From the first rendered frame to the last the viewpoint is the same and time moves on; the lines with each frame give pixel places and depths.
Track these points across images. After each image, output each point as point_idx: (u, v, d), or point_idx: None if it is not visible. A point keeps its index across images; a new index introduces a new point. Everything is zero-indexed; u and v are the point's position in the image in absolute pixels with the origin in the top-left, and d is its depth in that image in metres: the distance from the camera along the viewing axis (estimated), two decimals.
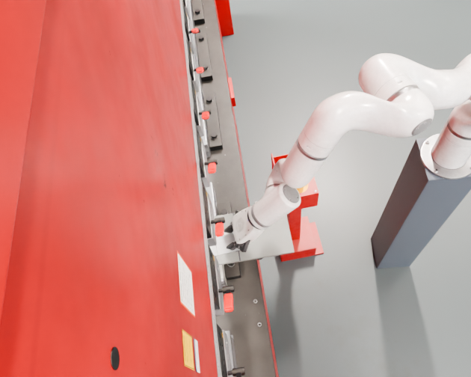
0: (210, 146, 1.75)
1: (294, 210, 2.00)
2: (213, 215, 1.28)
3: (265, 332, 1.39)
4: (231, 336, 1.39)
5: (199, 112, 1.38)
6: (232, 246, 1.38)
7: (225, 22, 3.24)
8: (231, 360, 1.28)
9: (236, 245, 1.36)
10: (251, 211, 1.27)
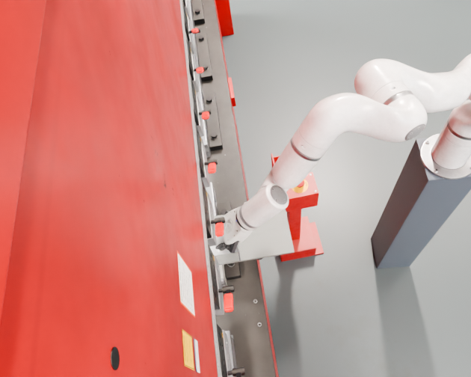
0: (210, 146, 1.75)
1: (294, 210, 2.00)
2: (213, 215, 1.28)
3: (265, 332, 1.39)
4: (231, 336, 1.39)
5: (199, 112, 1.38)
6: (221, 247, 1.37)
7: (225, 22, 3.24)
8: (231, 360, 1.28)
9: (225, 246, 1.36)
10: (239, 212, 1.26)
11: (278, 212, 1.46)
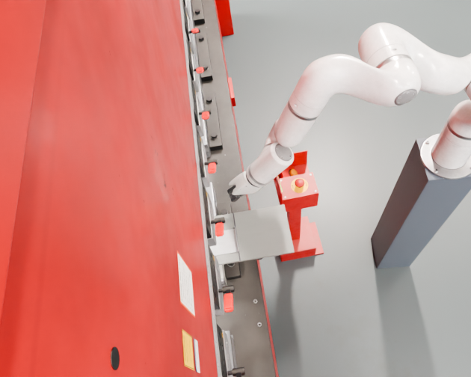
0: (210, 146, 1.75)
1: (294, 210, 2.00)
2: (213, 215, 1.28)
3: (265, 332, 1.39)
4: (231, 336, 1.39)
5: (199, 112, 1.38)
6: None
7: (225, 22, 3.24)
8: (231, 360, 1.28)
9: None
10: None
11: (278, 212, 1.46)
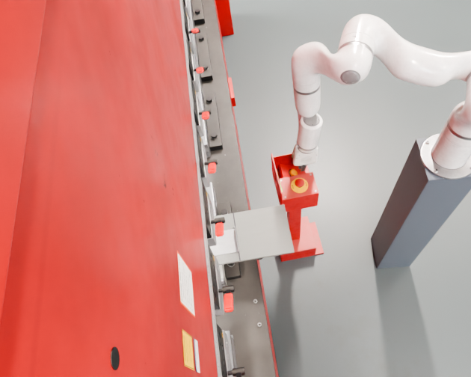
0: (210, 146, 1.75)
1: (294, 210, 2.00)
2: (213, 215, 1.28)
3: (265, 332, 1.39)
4: (231, 336, 1.39)
5: (199, 112, 1.38)
6: (305, 166, 1.80)
7: (225, 22, 3.24)
8: (231, 360, 1.28)
9: None
10: (308, 150, 1.63)
11: (278, 212, 1.46)
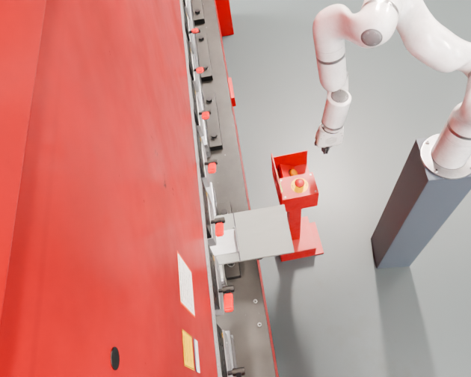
0: (210, 146, 1.75)
1: (294, 210, 2.00)
2: (213, 215, 1.28)
3: (265, 332, 1.39)
4: (231, 336, 1.39)
5: (199, 112, 1.38)
6: (329, 148, 1.71)
7: (225, 22, 3.24)
8: (231, 360, 1.28)
9: (331, 145, 1.69)
10: (334, 130, 1.54)
11: (278, 212, 1.46)
